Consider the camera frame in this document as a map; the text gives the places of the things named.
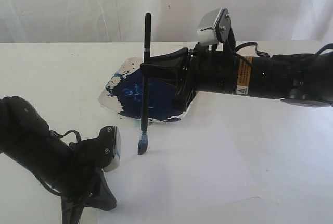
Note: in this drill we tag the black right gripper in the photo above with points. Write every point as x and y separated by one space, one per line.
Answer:
199 69

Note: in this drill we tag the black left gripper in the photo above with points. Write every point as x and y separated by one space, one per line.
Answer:
82 182

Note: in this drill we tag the black paintbrush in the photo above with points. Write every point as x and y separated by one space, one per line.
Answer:
143 140

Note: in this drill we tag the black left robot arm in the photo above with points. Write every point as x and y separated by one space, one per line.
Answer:
27 139

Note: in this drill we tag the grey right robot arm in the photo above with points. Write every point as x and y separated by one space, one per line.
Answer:
298 79

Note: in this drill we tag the white square paint plate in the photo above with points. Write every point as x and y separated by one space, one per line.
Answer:
123 95

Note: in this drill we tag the white paper sheet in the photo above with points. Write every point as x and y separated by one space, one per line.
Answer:
189 165

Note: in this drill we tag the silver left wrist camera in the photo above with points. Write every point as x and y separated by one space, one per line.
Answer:
110 144

